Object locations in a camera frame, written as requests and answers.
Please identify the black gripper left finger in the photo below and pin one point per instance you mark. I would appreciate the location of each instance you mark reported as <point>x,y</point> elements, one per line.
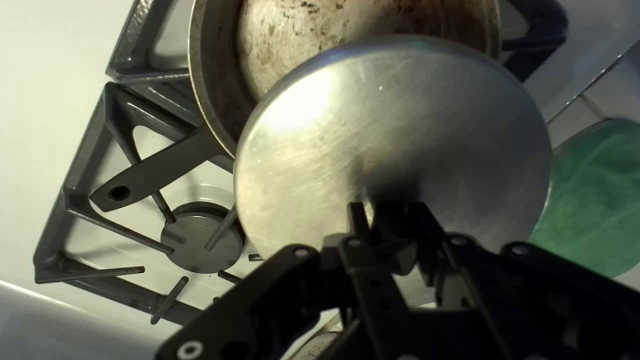
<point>380,323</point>

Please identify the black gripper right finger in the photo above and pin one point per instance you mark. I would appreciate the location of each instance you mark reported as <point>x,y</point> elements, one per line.
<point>473,298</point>

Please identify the round metal pot lid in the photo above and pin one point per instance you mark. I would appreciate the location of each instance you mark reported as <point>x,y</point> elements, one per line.
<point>400,119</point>

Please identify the small brown metal pot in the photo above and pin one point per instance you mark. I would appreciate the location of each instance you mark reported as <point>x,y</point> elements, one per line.
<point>321,53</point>

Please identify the green cloth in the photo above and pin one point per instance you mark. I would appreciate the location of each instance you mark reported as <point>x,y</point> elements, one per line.
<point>593,214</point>

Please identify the black left stove grate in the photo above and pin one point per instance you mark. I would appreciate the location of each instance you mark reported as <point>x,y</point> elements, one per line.
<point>152,210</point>

